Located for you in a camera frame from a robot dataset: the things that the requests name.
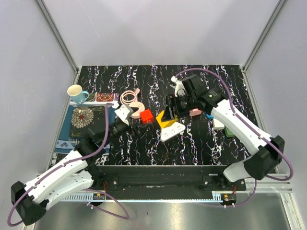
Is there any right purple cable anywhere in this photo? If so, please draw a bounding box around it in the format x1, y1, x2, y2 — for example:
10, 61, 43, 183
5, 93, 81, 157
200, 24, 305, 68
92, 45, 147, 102
174, 68, 295, 208

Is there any pink power cord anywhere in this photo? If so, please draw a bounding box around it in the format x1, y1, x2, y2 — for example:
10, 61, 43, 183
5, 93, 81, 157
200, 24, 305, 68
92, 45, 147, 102
120, 88, 141, 106

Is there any blue plug adapter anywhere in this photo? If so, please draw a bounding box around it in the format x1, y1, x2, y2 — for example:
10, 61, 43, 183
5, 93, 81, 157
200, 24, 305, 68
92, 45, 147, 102
206, 114, 214, 119

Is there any white triangular power strip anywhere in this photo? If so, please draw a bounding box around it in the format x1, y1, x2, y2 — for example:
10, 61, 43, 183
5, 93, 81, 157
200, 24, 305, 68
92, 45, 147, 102
161, 122, 186, 142

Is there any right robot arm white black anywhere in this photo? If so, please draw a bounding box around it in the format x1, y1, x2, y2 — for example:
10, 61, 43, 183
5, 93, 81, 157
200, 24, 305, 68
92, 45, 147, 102
162, 74, 285, 190

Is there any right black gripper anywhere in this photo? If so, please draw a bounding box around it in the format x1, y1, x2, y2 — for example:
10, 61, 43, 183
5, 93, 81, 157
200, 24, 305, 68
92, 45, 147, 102
162, 93, 197, 122

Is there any patterned blue cloth mat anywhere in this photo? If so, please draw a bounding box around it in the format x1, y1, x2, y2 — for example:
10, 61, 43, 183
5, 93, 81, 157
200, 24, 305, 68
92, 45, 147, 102
55, 92, 119, 154

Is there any round pink power strip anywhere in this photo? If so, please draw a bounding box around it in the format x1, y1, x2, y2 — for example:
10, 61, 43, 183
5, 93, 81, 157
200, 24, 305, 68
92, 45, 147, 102
129, 102, 145, 119

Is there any yellow cube socket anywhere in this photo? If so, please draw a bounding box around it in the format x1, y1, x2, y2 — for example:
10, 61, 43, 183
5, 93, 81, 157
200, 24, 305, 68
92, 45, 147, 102
156, 110, 178, 128

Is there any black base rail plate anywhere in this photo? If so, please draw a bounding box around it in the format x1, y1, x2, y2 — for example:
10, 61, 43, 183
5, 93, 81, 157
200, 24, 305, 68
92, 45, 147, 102
97, 165, 246, 201

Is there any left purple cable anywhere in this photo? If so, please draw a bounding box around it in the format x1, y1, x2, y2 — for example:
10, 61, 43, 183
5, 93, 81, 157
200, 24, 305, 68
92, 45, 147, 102
7, 103, 130, 227

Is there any black floral square plate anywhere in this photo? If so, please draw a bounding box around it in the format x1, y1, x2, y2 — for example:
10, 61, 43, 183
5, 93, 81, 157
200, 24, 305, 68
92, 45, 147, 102
70, 106, 105, 138

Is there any blue ceramic mug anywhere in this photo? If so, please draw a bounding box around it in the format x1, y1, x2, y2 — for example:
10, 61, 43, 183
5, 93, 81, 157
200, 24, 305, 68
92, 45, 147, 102
67, 84, 90, 104

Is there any pink cube socket front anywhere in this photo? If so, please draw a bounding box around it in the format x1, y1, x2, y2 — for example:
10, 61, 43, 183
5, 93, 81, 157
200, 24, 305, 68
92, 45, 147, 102
189, 109, 202, 117

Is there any purple cable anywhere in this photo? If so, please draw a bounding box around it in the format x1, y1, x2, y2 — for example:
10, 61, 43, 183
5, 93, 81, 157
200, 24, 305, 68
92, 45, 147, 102
7, 103, 130, 227
174, 68, 295, 208

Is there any green power strip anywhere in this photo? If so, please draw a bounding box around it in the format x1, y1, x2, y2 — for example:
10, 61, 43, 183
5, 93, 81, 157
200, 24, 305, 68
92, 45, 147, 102
224, 127, 235, 138

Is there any red cube socket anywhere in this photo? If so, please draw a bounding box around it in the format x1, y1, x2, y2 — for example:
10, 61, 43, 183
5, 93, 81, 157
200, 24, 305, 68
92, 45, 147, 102
140, 109, 154, 124

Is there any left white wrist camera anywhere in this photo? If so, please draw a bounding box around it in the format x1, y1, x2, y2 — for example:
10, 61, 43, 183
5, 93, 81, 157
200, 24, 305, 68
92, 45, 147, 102
115, 104, 133, 125

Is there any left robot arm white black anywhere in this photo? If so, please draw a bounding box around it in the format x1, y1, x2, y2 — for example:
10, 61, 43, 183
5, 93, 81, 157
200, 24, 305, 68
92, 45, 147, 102
7, 105, 151, 227

